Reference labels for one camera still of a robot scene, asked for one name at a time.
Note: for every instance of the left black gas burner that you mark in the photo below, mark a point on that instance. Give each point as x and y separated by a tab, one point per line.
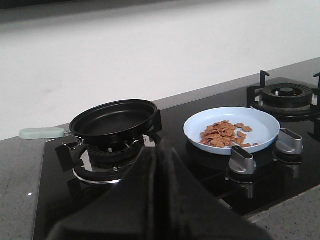
100	155

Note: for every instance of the right silver stove knob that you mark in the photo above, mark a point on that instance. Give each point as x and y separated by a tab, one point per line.
289	143

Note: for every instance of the black pan support grate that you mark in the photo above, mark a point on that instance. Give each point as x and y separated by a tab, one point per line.
78	160
307	113

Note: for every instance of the black glass cooktop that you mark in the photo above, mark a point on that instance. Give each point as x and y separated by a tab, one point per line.
278	176

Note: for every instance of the left black pan support grate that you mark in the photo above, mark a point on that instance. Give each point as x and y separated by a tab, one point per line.
78	160

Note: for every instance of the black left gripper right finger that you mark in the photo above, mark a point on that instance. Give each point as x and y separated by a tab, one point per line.
185	210

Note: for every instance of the wire pan reducer stand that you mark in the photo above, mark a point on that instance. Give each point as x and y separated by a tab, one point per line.
72	143

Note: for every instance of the right black pan support grate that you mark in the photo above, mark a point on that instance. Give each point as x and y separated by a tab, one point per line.
307	113

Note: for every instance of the light blue plate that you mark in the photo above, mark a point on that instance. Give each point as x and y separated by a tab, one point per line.
265	128

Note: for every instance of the left silver stove knob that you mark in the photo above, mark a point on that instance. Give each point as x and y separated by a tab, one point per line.
241	162

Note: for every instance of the pile of brown meat pieces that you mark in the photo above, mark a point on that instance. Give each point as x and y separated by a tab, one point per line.
225	134

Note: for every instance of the black frying pan green handle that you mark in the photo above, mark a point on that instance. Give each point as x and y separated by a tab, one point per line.
107	124

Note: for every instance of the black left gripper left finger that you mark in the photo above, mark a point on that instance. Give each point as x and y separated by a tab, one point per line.
126	212

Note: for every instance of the silver stove knob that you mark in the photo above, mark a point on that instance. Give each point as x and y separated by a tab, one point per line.
241	162
289	143

